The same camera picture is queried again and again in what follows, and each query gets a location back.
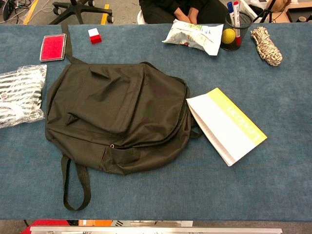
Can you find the black office chair base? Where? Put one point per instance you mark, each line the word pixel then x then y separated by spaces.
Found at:
pixel 80 8

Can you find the red ink pad clear case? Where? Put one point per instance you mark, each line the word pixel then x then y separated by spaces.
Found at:
pixel 52 47

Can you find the blue cap marker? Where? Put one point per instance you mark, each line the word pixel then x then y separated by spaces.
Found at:
pixel 230 12

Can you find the white printed snack bag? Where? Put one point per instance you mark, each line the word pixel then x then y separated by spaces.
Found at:
pixel 192 36

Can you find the red cap marker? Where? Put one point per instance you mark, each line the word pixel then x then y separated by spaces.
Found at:
pixel 237 17

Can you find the seated person in black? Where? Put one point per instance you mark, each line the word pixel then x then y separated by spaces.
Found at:
pixel 161 9

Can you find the red box under table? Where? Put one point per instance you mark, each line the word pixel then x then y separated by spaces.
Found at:
pixel 48 223

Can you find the black fabric backpack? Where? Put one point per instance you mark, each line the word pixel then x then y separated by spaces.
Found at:
pixel 117 109

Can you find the yellow ball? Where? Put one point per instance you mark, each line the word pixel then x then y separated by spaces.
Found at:
pixel 228 36

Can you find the white book with yellow spine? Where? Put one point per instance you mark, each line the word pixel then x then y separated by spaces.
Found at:
pixel 226 122

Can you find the striped garment in plastic bag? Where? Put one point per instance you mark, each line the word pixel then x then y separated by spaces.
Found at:
pixel 19 95

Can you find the red and white small box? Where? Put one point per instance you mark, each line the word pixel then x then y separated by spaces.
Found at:
pixel 95 36

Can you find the black tripod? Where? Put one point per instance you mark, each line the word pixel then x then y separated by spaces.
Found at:
pixel 264 11

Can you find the black mesh pen holder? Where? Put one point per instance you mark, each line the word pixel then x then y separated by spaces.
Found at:
pixel 245 26

